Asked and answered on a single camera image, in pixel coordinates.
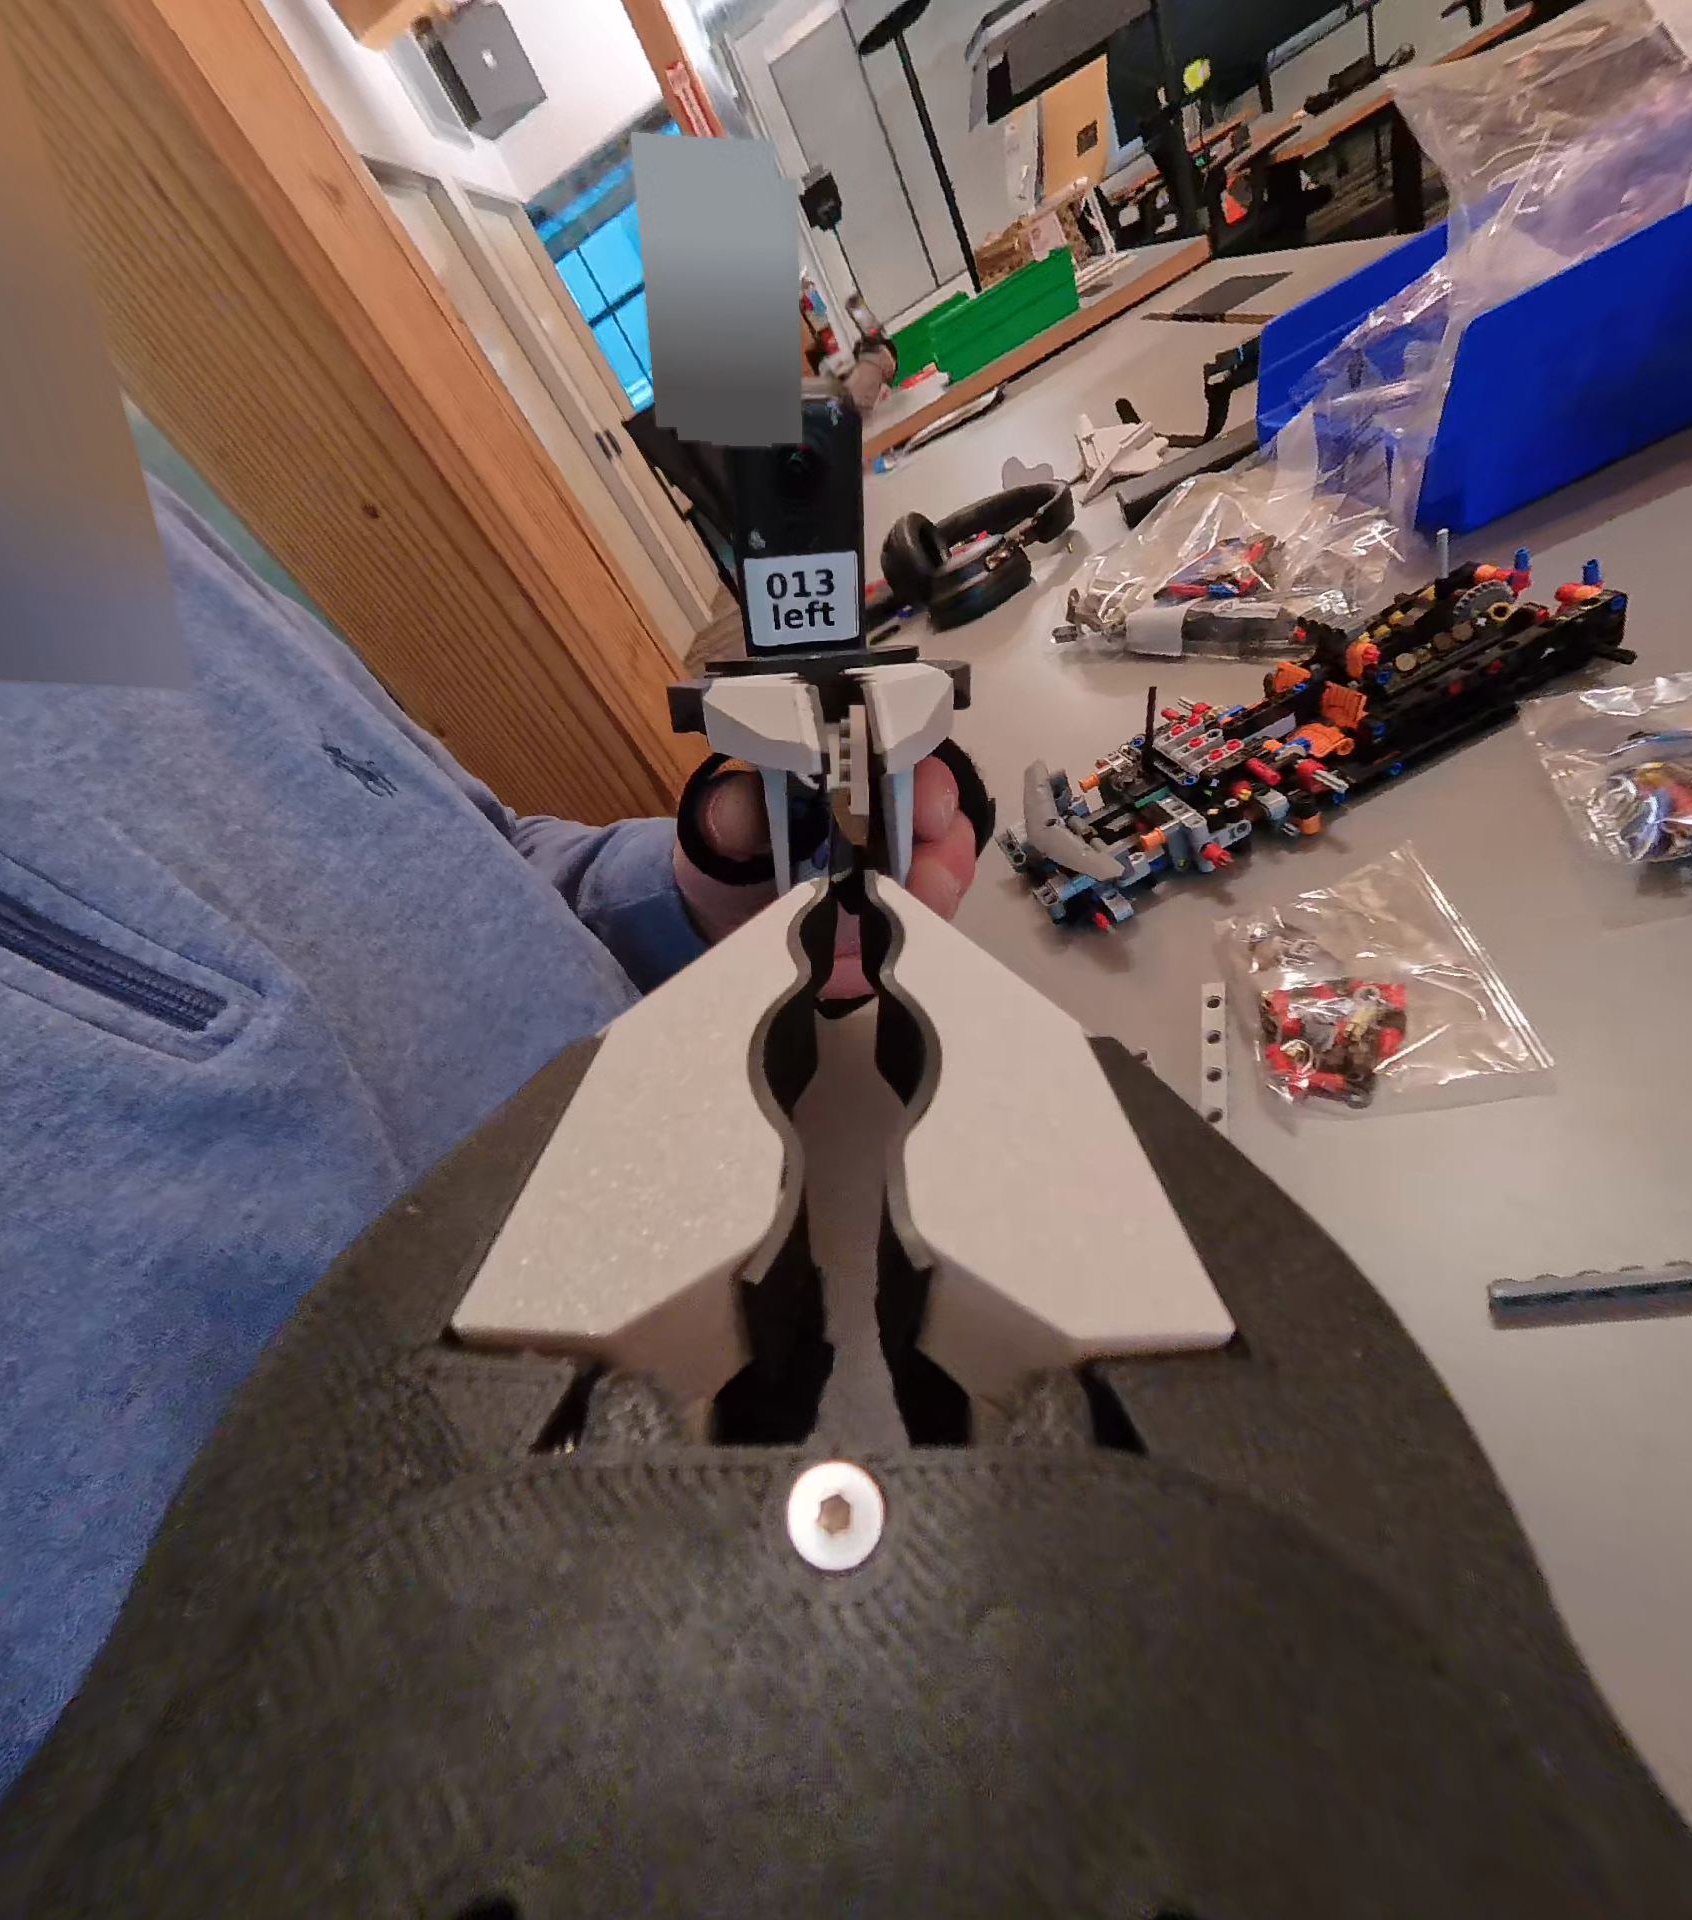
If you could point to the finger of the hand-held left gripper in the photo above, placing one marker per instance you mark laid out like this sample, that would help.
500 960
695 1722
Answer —
907 713
764 720

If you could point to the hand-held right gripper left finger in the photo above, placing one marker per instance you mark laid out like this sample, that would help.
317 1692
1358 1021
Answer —
636 1184

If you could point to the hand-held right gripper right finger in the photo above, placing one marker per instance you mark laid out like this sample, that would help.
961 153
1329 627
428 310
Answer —
1040 1184

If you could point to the light grey holed lego beam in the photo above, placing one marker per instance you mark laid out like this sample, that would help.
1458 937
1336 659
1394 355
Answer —
1213 1051

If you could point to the lego car chassis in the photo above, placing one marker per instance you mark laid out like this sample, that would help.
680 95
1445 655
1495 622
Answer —
1356 705

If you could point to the grey studded lego plate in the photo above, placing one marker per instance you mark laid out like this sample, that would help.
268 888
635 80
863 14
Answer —
1597 1293

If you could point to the person's left hand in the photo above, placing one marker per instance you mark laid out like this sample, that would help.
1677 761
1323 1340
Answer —
948 841

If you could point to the black headphones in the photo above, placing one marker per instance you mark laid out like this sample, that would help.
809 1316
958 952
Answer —
966 570

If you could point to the green plastic bins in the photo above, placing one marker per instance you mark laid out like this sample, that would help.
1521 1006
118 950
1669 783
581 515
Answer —
996 315

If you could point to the white toy plane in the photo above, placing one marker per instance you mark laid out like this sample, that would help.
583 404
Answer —
1117 451

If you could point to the clear bag with grey tool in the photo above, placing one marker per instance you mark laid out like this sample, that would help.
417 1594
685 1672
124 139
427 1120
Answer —
1207 622

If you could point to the zip bag of red pins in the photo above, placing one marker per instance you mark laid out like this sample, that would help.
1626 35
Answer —
1326 1035

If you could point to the black pole stand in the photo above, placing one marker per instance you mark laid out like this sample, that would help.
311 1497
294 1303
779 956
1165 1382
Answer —
937 151

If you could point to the background wooden workbench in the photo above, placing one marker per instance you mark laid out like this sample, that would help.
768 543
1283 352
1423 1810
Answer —
1237 135

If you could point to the large black screen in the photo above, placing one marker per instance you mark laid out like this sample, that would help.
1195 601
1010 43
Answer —
1160 45

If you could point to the zip bag of multicoloured parts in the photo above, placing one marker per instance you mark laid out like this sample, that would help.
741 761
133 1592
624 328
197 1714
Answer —
1687 781

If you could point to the crumpled clear plastic bag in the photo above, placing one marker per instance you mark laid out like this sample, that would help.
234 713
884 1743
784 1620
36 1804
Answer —
1536 135

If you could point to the blue plastic bin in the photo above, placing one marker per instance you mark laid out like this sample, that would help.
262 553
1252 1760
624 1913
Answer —
1610 330

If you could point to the grey wall box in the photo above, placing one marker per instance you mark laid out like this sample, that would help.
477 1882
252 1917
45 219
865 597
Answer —
486 61

